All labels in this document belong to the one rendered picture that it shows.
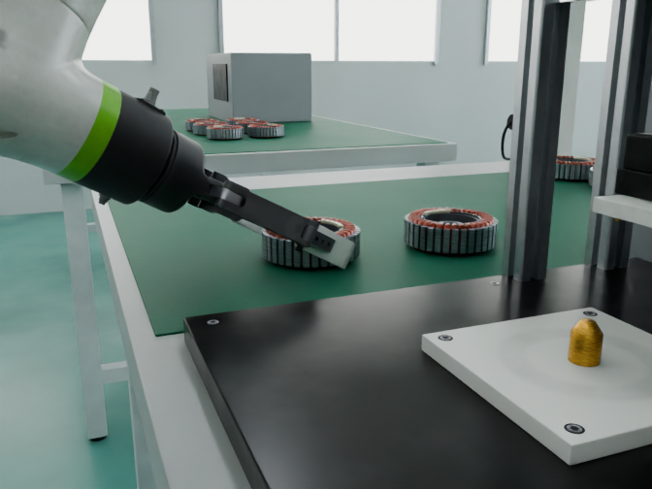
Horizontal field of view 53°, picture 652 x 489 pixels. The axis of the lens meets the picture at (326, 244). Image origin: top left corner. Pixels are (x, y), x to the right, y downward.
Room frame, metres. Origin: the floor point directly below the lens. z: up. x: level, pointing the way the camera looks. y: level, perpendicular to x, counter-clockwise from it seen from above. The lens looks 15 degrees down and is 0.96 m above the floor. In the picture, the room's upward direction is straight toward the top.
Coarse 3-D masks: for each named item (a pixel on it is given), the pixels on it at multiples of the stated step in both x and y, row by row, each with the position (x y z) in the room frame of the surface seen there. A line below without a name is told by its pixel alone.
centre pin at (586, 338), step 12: (576, 324) 0.39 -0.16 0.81; (588, 324) 0.38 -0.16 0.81; (576, 336) 0.38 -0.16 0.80; (588, 336) 0.38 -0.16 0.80; (600, 336) 0.38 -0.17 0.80; (576, 348) 0.38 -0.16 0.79; (588, 348) 0.37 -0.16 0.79; (600, 348) 0.38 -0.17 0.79; (576, 360) 0.38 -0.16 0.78; (588, 360) 0.37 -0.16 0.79; (600, 360) 0.38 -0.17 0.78
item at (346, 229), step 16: (320, 224) 0.76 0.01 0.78; (336, 224) 0.74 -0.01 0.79; (352, 224) 0.73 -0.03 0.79; (272, 240) 0.69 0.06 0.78; (288, 240) 0.68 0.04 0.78; (352, 240) 0.70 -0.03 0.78; (272, 256) 0.69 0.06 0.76; (288, 256) 0.68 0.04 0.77; (304, 256) 0.67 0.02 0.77; (352, 256) 0.70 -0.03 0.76
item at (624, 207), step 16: (640, 144) 0.42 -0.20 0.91; (624, 160) 0.43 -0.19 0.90; (640, 160) 0.42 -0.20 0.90; (624, 176) 0.43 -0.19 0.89; (640, 176) 0.41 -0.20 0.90; (624, 192) 0.42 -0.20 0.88; (640, 192) 0.41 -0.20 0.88; (608, 208) 0.41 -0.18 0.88; (624, 208) 0.40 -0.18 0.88; (640, 208) 0.38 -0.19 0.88; (640, 224) 0.38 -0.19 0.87
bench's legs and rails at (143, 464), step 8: (128, 368) 1.14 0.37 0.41; (128, 376) 1.15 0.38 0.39; (128, 384) 1.17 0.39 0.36; (136, 408) 1.14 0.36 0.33; (136, 416) 1.14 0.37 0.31; (136, 424) 1.14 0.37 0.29; (136, 432) 1.14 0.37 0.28; (136, 440) 1.14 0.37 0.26; (144, 440) 1.14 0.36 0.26; (136, 448) 1.14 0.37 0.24; (144, 448) 1.14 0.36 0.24; (136, 456) 1.14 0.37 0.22; (144, 456) 1.14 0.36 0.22; (136, 464) 1.14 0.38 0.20; (144, 464) 1.14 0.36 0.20; (136, 472) 1.16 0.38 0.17; (144, 472) 1.14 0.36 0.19; (144, 480) 1.14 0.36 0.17; (152, 480) 1.14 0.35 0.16; (144, 488) 1.14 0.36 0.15; (152, 488) 1.14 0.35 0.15
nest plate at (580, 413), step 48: (432, 336) 0.42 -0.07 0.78; (480, 336) 0.42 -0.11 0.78; (528, 336) 0.42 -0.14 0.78; (624, 336) 0.42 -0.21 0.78; (480, 384) 0.36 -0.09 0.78; (528, 384) 0.35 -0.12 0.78; (576, 384) 0.35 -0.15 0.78; (624, 384) 0.35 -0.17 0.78; (528, 432) 0.32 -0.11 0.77; (576, 432) 0.30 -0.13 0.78; (624, 432) 0.30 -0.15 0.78
